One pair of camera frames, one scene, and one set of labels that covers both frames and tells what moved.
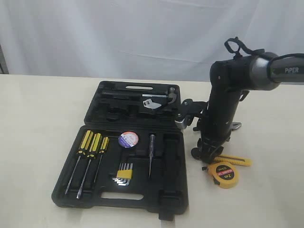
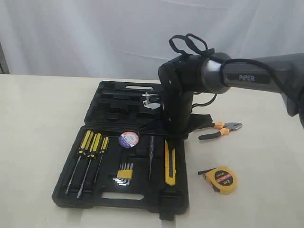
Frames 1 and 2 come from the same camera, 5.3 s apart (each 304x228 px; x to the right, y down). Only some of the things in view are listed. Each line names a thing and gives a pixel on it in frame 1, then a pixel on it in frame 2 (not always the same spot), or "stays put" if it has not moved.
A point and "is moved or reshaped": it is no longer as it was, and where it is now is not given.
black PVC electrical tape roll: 128,139 stays put
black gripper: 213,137 → 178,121
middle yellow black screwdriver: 94,147 stays put
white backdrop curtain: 141,40 stays put
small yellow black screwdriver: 102,150 stays put
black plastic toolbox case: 129,156 stays put
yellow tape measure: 223,173 is moved or reshaped
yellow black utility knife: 233,159 → 170,180
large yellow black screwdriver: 82,150 stays put
